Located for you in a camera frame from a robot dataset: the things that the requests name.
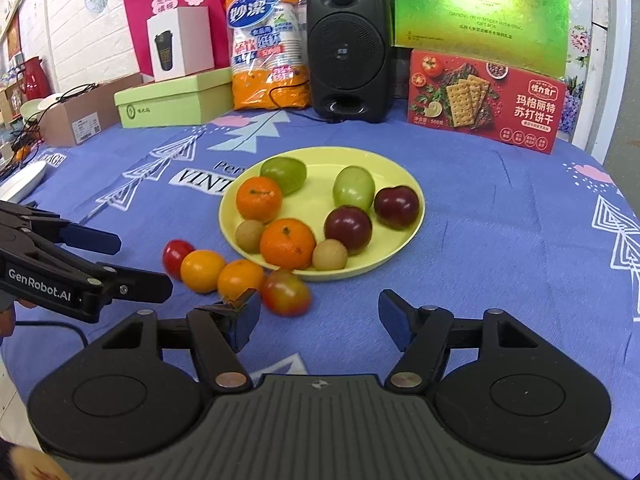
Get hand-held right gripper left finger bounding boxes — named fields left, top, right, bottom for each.
left=100, top=287, right=262, bottom=395

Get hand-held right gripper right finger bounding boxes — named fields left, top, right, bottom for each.
left=377, top=288, right=543, bottom=391

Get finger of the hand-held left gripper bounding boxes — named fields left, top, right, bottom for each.
left=0, top=200, right=122, bottom=257
left=0, top=229, right=173, bottom=306

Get small orange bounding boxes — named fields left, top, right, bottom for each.
left=180, top=250, right=227, bottom=294
left=217, top=259, right=265, bottom=301

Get red green tomato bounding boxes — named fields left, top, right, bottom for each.
left=260, top=269, right=313, bottom=317

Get red cherry tomato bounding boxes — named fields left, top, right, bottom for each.
left=162, top=239, right=196, bottom=281

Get brown kiwi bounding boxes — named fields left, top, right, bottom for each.
left=312, top=239, right=348, bottom=271
left=235, top=220, right=267, bottom=253

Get tangerine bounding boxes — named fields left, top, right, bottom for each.
left=259, top=218, right=317, bottom=271
left=236, top=176, right=283, bottom=223

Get dark red plum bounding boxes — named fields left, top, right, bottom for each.
left=324, top=205, right=373, bottom=255
left=374, top=185, right=421, bottom=231

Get yellow plastic plate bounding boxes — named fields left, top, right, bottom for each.
left=218, top=147, right=426, bottom=281

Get green mango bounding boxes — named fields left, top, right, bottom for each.
left=260, top=156, right=307, bottom=196
left=333, top=166, right=376, bottom=212

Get person's left hand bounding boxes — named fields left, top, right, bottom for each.
left=0, top=296, right=36, bottom=338

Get white oval device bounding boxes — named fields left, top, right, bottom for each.
left=0, top=161, right=47, bottom=203

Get brown cardboard box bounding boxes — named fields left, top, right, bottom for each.
left=39, top=72, right=143, bottom=147

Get blue printed tablecloth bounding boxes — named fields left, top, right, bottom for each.
left=0, top=105, right=640, bottom=471

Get pale green bowl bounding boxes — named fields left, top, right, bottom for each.
left=20, top=95, right=63, bottom=123

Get flat green box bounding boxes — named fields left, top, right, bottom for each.
left=114, top=66, right=236, bottom=128

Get red thermos jug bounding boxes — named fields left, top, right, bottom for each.
left=16, top=56, right=48, bottom=102

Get white cup box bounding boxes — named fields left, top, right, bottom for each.
left=146, top=6, right=217, bottom=83

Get red cracker box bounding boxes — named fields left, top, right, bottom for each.
left=407, top=49, right=567, bottom=155

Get orange paper cup pack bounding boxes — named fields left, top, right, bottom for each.
left=226, top=0, right=312, bottom=111

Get black speaker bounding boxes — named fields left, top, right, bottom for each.
left=306, top=0, right=396, bottom=123

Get shiny green gift box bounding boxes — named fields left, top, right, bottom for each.
left=394, top=0, right=570, bottom=81

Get dark gripper cable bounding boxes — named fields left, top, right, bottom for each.
left=14, top=321, right=90, bottom=347

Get black cables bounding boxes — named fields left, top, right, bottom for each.
left=47, top=82, right=98, bottom=111

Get black speaker cable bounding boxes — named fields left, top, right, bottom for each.
left=270, top=85, right=341, bottom=124

